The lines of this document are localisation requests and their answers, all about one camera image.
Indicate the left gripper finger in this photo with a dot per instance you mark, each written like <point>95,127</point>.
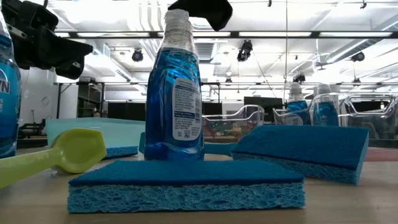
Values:
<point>70,70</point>
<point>62,46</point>

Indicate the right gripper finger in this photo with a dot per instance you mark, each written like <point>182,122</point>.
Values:
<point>214,12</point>

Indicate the blue dish soap bottle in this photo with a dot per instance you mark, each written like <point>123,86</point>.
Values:
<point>325,112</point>
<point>9,109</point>
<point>297,107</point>
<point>168,109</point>

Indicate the yellow-green dish brush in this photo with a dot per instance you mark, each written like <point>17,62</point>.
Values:
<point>77,149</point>

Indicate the blue scrub sponge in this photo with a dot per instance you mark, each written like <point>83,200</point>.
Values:
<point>121,152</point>
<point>304,146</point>
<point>186,193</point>

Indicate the black computer monitor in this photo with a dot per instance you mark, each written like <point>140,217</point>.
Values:
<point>126,111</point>
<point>263,102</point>

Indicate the green translucent plastic tray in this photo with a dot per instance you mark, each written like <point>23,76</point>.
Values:
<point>118,133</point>

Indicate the wide clear plastic bin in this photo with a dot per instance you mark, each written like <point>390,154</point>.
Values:
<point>248,118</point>

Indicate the narrow clear plastic bin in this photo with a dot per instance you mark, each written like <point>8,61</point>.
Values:
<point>370,124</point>

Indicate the black hanging camera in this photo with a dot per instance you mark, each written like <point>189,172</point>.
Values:
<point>299,77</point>
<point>245,50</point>
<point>137,56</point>
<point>358,56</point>

